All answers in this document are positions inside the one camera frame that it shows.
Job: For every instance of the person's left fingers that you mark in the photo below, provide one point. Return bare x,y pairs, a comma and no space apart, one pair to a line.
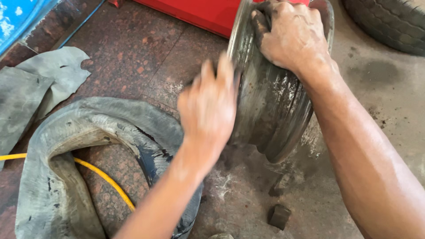
217,74

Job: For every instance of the person's left hand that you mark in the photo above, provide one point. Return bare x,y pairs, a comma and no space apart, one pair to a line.
207,106

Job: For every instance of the small dark rubber block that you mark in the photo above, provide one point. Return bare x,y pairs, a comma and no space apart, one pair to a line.
279,216

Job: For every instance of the grey rubber inner tube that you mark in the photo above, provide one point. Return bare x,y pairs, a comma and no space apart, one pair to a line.
53,199

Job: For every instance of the black rubber tyre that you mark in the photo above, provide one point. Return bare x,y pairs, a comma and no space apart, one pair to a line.
395,25

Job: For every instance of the grey rounded object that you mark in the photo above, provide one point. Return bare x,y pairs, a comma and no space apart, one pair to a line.
220,236

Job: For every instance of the red metal machine base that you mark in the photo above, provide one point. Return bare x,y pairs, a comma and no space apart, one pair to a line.
199,13

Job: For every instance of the steel wheel rim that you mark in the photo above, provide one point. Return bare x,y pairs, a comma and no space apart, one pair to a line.
272,109

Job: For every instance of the torn grey rubber sheet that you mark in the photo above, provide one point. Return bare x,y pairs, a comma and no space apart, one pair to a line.
30,96

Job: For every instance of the person's right hand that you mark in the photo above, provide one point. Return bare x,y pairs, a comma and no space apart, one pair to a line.
294,38

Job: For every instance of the blue painted metal object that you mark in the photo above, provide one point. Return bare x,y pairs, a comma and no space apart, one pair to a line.
16,20

